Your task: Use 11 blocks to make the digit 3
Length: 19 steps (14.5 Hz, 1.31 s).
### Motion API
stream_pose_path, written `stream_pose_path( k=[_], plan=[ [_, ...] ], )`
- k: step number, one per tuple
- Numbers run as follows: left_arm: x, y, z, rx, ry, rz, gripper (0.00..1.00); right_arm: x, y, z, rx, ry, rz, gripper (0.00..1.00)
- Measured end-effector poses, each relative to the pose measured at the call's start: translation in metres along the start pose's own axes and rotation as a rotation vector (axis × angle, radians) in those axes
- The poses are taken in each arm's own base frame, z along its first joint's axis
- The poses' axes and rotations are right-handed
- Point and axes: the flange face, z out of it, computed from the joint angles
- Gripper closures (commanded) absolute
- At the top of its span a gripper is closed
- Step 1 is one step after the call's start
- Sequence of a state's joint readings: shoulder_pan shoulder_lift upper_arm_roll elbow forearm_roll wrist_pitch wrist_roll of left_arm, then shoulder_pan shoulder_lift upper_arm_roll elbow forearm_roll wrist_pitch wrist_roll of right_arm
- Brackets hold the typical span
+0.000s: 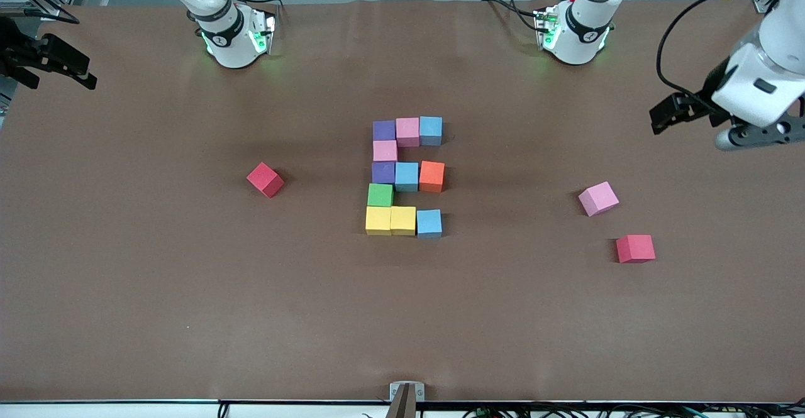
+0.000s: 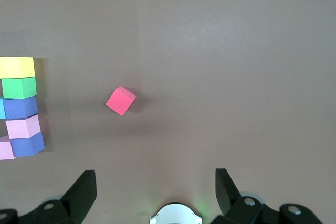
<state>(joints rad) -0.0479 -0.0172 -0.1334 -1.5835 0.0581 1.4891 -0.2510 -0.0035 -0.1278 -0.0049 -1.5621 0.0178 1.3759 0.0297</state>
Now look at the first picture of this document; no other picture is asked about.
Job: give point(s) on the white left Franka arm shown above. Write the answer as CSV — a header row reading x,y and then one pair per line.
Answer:
x,y
582,28

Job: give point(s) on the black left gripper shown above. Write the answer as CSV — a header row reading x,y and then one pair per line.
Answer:
x,y
709,94

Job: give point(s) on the purple foam cube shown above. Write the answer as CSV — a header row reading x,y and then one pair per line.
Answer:
x,y
383,130
383,172

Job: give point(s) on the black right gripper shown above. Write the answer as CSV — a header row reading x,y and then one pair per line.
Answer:
x,y
17,49

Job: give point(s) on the white table edge rail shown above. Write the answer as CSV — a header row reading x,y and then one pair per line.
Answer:
x,y
126,410

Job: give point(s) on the yellow foam cube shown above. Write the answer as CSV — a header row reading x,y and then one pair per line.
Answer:
x,y
403,220
378,220

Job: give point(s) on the blue foam cube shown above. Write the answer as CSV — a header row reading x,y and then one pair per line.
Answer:
x,y
407,176
429,223
431,130

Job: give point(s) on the brown table mat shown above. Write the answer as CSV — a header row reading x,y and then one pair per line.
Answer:
x,y
188,317

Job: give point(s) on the orange foam cube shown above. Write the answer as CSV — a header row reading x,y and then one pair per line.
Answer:
x,y
432,176

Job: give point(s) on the pink foam cube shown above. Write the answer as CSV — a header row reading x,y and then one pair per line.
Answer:
x,y
385,151
407,131
598,197

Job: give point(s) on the red foam cube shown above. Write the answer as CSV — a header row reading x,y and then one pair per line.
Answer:
x,y
264,179
635,247

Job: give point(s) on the green foam cube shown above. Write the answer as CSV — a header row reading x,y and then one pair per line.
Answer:
x,y
380,195

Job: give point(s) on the silver metal mount bracket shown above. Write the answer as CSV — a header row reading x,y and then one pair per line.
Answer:
x,y
417,391

